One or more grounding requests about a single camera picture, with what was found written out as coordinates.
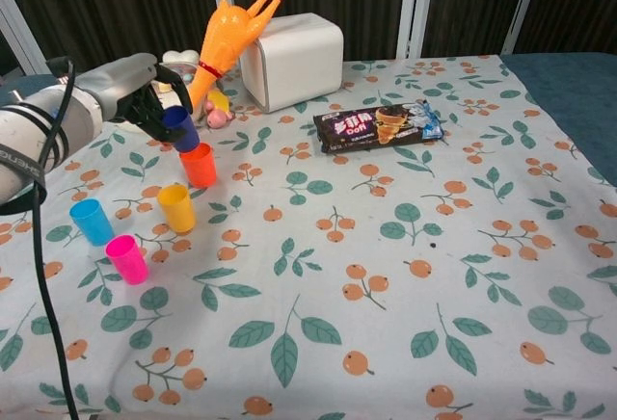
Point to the left black-fingered robot hand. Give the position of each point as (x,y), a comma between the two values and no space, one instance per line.
(120,83)

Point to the dark blue plastic cup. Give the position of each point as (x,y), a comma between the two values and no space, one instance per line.
(185,133)

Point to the yellow plastic cup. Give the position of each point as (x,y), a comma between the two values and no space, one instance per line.
(177,210)

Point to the light blue plastic cup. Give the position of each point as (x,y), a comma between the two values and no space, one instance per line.
(92,225)

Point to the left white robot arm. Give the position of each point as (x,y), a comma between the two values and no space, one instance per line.
(29,126)

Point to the white fishing game toy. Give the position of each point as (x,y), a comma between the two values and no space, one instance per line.
(178,59)

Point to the small pink yellow toy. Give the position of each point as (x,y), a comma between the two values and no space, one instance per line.
(219,114)

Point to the orange rubber chicken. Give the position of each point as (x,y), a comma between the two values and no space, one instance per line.
(222,44)

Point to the orange plastic cup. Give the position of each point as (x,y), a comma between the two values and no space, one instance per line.
(198,167)

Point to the white rounded box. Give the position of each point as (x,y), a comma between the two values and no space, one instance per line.
(294,59)

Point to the pink plastic cup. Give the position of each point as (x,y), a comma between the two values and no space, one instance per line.
(127,263)

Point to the dark snack package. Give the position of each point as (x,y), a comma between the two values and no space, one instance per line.
(371,126)

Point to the floral white tablecloth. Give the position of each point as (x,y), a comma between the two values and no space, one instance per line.
(337,270)

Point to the teal table cover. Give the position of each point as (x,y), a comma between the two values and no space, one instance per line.
(573,97)

